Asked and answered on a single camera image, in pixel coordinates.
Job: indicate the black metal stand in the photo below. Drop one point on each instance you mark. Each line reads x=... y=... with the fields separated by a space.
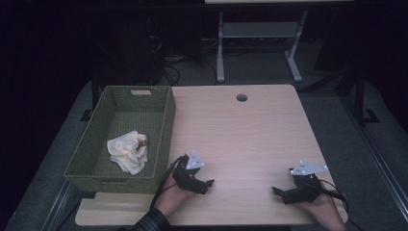
x=359 y=96

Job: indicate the cream cloth garment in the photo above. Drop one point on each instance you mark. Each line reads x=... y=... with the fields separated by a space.
x=126 y=154

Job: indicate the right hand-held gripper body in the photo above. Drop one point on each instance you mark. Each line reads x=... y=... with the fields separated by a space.
x=304 y=189

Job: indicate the person's left hand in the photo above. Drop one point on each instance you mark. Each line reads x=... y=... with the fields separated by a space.
x=171 y=197

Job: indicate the metal floor rail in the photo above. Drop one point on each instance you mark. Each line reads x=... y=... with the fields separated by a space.
x=59 y=205
x=381 y=160

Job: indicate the person's right hand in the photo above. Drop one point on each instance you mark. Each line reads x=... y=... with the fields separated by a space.
x=325 y=210

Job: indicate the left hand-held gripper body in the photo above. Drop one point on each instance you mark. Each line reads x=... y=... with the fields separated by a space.
x=184 y=178

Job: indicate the white metal stand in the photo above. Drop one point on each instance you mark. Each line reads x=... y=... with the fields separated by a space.
x=260 y=30

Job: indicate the green woven basket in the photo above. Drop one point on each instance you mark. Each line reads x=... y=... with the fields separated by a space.
x=134 y=115

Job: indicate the black table leg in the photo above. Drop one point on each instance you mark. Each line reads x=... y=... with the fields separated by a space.
x=94 y=93

